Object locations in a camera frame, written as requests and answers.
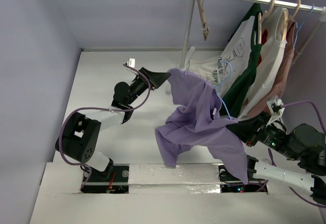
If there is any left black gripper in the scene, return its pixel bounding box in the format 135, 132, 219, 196
126, 68, 170, 105

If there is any purple t shirt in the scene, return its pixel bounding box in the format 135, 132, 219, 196
155, 68, 249, 184

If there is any blue wire hanger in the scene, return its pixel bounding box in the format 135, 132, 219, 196
293, 4, 315, 48
215, 61, 233, 120

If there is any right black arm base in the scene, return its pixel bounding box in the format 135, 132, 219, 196
219, 155, 268, 193

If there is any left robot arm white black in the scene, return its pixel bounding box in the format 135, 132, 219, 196
55, 67, 171, 181

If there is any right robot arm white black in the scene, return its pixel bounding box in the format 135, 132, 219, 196
227, 112, 325, 208

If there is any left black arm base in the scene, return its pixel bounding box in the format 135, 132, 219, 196
80, 159, 129, 194

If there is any pink shirt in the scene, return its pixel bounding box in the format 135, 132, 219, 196
247, 20, 296, 119

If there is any dark green t shirt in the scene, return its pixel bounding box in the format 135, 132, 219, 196
220, 3, 262, 118

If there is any cream printed t shirt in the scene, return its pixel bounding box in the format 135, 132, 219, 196
188, 16, 256, 96

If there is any wooden clip hanger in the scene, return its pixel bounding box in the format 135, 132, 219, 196
196, 0, 210, 41

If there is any wooden hanger left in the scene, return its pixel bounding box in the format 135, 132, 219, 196
257, 0, 275, 44

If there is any wooden hanger right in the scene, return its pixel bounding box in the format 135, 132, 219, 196
281, 0, 301, 41

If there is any white tank top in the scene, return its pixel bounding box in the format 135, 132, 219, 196
237, 7, 287, 121

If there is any red garment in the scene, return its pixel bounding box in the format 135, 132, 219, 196
257, 29, 268, 66

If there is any white clothes rack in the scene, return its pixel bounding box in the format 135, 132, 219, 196
179, 0, 325, 68

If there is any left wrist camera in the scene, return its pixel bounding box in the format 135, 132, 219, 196
123, 58, 135, 69

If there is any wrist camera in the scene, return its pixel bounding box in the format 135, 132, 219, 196
123, 58, 135, 69
266, 96, 285, 126

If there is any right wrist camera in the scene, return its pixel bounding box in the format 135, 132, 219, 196
266, 96, 285, 126

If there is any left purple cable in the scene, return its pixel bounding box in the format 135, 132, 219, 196
58, 63, 151, 188

